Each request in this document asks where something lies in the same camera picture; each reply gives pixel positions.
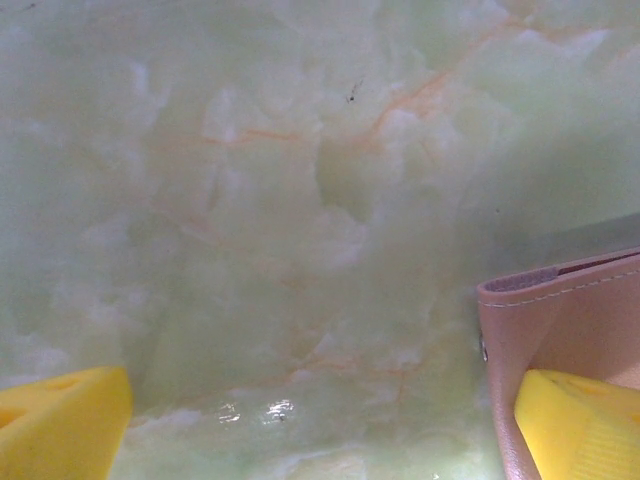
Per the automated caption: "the blue brown packet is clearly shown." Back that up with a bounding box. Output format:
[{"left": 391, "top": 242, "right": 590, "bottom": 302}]
[{"left": 475, "top": 247, "right": 640, "bottom": 480}]

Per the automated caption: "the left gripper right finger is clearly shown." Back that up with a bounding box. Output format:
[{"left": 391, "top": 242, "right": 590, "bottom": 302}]
[{"left": 514, "top": 369, "right": 640, "bottom": 480}]

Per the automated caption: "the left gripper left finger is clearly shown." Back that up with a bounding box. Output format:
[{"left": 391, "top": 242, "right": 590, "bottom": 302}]
[{"left": 0, "top": 365, "right": 134, "bottom": 480}]

